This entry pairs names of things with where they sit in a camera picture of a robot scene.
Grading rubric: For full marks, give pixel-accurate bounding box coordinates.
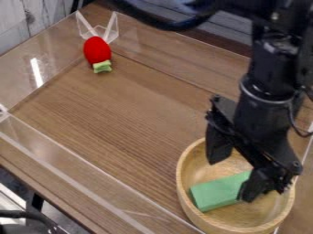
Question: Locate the brown wooden bowl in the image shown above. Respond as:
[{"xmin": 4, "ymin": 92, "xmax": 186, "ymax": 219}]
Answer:
[{"xmin": 177, "ymin": 138, "xmax": 296, "ymax": 234}]

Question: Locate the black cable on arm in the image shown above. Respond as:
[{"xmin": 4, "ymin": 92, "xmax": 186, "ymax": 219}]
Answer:
[{"xmin": 286, "ymin": 88, "xmax": 313, "ymax": 139}]

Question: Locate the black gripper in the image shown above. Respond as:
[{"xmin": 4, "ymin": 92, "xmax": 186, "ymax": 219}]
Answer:
[{"xmin": 206, "ymin": 80, "xmax": 304, "ymax": 203}]

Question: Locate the clear acrylic corner bracket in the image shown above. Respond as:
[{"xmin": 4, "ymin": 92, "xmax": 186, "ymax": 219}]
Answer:
[{"xmin": 75, "ymin": 11, "xmax": 119, "ymax": 44}]

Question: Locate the green rectangular block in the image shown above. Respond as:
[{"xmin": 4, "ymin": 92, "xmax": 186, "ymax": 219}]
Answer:
[{"xmin": 189, "ymin": 171, "xmax": 250, "ymax": 212}]

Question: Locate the red plush strawberry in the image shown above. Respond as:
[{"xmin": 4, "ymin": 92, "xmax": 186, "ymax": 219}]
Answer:
[{"xmin": 83, "ymin": 37, "xmax": 112, "ymax": 73}]

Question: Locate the black cable under table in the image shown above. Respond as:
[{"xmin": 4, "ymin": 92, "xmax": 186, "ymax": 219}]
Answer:
[{"xmin": 0, "ymin": 209, "xmax": 63, "ymax": 234}]

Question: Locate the black table leg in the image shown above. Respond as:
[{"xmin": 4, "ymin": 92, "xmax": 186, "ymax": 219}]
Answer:
[{"xmin": 31, "ymin": 193, "xmax": 44, "ymax": 210}]

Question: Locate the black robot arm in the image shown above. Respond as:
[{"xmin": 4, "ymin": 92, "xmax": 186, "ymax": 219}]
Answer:
[{"xmin": 111, "ymin": 0, "xmax": 313, "ymax": 202}]

